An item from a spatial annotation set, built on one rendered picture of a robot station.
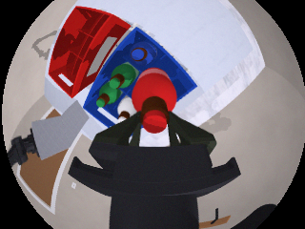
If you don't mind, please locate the white bottle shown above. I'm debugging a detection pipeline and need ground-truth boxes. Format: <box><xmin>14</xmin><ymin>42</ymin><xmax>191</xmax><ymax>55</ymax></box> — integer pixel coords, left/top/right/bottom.
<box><xmin>117</xmin><ymin>95</ymin><xmax>137</xmax><ymax>123</ymax></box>

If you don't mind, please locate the green bottle with pale green label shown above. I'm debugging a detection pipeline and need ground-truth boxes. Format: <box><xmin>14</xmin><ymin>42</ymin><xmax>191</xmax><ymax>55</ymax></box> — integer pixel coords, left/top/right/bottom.
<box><xmin>96</xmin><ymin>81</ymin><xmax>123</xmax><ymax>108</ymax></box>
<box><xmin>110</xmin><ymin>62</ymin><xmax>139</xmax><ymax>89</ymax></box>

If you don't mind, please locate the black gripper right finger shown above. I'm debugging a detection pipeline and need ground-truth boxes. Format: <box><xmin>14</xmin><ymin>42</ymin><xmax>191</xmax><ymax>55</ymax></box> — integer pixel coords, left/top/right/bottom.
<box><xmin>168</xmin><ymin>111</ymin><xmax>216</xmax><ymax>154</ymax></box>

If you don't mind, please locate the blue plastic crate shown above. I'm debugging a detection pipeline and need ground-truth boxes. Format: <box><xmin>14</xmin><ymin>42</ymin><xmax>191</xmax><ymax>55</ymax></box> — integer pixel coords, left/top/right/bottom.
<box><xmin>83</xmin><ymin>27</ymin><xmax>197</xmax><ymax>128</ymax></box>

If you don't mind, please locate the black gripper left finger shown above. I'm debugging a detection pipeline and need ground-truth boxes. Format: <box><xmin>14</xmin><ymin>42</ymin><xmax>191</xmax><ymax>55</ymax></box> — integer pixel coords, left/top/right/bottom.
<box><xmin>92</xmin><ymin>111</ymin><xmax>142</xmax><ymax>146</ymax></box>

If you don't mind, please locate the red bottle with pink label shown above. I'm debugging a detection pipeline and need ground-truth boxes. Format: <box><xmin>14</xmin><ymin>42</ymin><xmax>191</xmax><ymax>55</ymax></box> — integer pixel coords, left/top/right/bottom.
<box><xmin>132</xmin><ymin>68</ymin><xmax>177</xmax><ymax>134</ymax></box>

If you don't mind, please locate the red plastic crate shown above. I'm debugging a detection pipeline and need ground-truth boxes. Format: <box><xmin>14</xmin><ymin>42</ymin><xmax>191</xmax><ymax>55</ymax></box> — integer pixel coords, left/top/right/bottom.
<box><xmin>49</xmin><ymin>6</ymin><xmax>131</xmax><ymax>98</ymax></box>

